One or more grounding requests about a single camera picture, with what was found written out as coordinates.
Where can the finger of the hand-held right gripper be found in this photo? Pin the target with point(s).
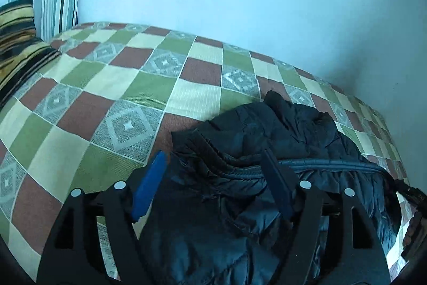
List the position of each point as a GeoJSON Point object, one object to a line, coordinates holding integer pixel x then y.
{"type": "Point", "coordinates": [412, 195]}

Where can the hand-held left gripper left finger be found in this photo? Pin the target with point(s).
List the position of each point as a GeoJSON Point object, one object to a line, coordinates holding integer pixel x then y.
{"type": "Point", "coordinates": [150, 184]}

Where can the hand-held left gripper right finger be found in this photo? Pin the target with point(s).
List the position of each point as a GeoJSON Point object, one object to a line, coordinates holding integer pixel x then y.
{"type": "Point", "coordinates": [277, 184]}

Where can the black quilted jacket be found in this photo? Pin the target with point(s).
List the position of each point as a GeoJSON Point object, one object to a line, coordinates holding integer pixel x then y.
{"type": "Point", "coordinates": [233, 138]}

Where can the person's right hand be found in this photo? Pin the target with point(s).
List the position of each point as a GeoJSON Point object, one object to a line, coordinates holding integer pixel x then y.
{"type": "Point", "coordinates": [413, 231]}

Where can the bed with checkered bedspread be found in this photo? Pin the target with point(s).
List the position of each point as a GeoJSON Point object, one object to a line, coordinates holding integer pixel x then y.
{"type": "Point", "coordinates": [116, 88]}

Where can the yellow black striped pillow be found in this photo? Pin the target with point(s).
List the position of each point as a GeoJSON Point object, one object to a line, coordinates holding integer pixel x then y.
{"type": "Point", "coordinates": [16, 44]}

